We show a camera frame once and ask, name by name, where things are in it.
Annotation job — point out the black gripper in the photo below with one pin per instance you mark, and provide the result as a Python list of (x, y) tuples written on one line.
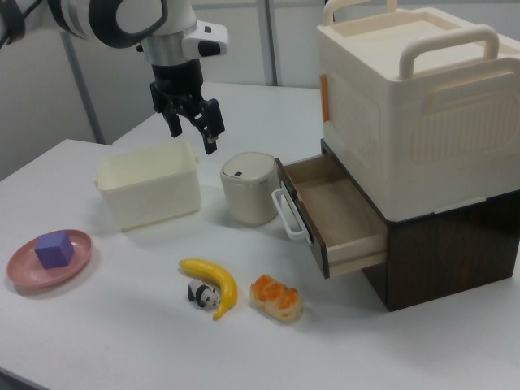
[(176, 85)]

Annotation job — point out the black and white panda toy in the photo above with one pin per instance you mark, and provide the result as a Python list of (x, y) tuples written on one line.
[(203, 296)]

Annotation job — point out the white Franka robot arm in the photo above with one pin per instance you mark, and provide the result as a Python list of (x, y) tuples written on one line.
[(101, 16)]

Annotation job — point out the yellow toy banana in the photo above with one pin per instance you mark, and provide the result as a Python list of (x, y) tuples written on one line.
[(225, 284)]

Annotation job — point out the salmon sushi toy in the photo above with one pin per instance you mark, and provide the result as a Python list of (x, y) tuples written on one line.
[(276, 300)]

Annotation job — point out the cream open plastic storage bin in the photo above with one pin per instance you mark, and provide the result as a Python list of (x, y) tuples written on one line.
[(158, 199)]

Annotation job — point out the small cream lidded trash can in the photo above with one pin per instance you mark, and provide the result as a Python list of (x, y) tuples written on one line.
[(248, 195)]

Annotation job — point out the purple cube block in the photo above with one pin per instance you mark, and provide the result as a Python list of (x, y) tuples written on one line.
[(53, 252)]

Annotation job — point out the pink plastic plate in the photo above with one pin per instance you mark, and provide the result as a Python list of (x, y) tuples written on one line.
[(28, 276)]

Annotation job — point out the dark brown wooden cabinet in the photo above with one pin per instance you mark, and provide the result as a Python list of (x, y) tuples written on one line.
[(447, 260)]

